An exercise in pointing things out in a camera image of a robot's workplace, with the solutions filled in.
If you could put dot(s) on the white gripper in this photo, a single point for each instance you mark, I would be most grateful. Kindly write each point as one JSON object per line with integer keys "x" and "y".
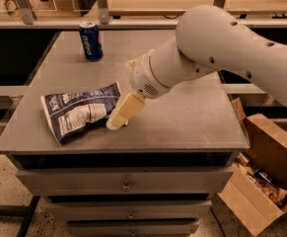
{"x": 143, "y": 77}

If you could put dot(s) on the snack items in box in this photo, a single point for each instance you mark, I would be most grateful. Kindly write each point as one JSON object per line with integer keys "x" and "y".
{"x": 261, "y": 180}

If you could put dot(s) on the blue chip bag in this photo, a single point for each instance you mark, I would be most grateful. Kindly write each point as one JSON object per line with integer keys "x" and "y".
{"x": 68, "y": 114}

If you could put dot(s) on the top drawer knob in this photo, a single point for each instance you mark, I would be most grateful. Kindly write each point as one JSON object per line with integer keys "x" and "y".
{"x": 126, "y": 187}

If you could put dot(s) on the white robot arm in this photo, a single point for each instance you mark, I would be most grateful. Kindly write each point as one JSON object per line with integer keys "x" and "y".
{"x": 207, "y": 39}

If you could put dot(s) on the blue pepsi can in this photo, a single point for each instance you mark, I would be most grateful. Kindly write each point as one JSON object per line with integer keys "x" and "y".
{"x": 90, "y": 38}

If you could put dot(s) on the grey drawer cabinet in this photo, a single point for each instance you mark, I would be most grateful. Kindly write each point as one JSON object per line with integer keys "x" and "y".
{"x": 176, "y": 154}

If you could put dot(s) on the grey metal rail frame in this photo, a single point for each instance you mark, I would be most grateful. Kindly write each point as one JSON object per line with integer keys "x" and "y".
{"x": 131, "y": 14}

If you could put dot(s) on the open cardboard box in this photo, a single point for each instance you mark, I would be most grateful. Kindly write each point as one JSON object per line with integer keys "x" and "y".
{"x": 267, "y": 152}

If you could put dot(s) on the middle drawer knob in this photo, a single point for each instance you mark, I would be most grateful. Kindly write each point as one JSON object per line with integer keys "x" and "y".
{"x": 130, "y": 216}

